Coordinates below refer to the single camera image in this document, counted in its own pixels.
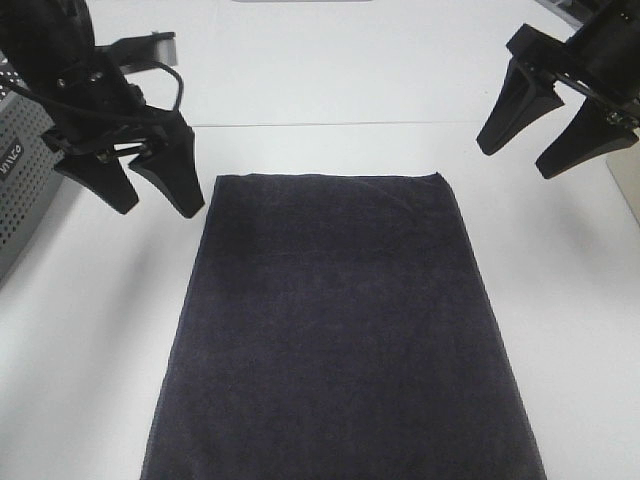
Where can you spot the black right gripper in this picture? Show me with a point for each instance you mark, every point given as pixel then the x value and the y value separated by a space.
pixel 600 60

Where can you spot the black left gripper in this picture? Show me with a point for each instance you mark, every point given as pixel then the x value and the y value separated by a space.
pixel 99 109

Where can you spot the dark grey towel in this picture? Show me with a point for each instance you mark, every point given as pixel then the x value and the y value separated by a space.
pixel 337 327

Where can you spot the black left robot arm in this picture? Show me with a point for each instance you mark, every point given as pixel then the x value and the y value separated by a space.
pixel 22 25

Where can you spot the beige box at right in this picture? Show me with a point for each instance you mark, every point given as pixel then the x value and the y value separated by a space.
pixel 624 167

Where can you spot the grey perforated laundry basket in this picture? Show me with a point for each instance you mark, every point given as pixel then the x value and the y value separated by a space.
pixel 28 180

